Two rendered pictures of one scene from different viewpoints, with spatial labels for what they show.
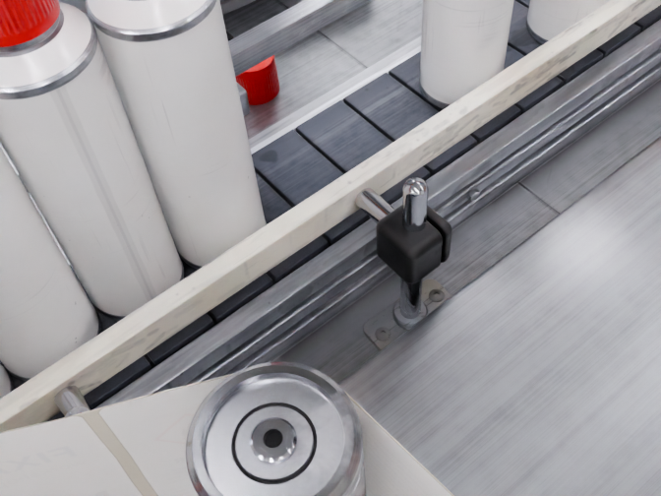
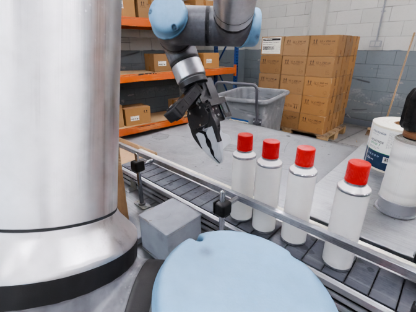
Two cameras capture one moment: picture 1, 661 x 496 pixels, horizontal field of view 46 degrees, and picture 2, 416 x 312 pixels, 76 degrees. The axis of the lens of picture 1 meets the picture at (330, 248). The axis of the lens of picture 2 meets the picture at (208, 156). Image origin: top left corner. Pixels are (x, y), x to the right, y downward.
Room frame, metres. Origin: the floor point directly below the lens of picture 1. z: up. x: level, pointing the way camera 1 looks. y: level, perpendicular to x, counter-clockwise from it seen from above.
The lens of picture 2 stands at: (0.69, 0.23, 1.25)
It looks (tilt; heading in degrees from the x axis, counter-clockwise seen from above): 22 degrees down; 257
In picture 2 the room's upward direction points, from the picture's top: straight up
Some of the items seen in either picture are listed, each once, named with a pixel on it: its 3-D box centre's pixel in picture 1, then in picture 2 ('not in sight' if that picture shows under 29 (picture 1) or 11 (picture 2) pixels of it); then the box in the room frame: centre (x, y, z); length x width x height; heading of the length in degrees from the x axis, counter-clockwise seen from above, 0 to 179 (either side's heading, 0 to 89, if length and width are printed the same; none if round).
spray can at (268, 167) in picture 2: not in sight; (267, 186); (0.46, -0.22, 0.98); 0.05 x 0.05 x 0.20
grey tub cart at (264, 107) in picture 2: not in sight; (249, 122); (-0.41, -2.49, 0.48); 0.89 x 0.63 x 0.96; 47
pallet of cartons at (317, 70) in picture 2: not in sight; (303, 86); (-1.64, -3.47, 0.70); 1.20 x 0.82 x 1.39; 124
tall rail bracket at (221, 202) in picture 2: not in sight; (227, 220); (0.55, -0.22, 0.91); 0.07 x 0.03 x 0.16; 34
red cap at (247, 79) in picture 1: (254, 72); not in sight; (0.44, 0.04, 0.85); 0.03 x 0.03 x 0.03
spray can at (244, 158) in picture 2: not in sight; (242, 177); (0.50, -0.27, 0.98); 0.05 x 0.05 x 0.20
